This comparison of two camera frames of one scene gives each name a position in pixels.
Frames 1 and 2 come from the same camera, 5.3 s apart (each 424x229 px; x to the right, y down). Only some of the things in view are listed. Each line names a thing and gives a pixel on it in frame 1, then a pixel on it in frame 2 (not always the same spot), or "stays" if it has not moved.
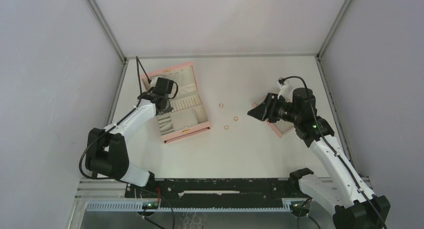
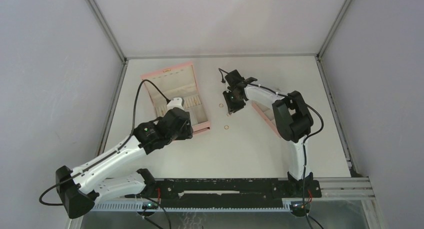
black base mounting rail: (217, 192) stays
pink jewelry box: (189, 116) stays
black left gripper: (169, 109) -> (187, 132)
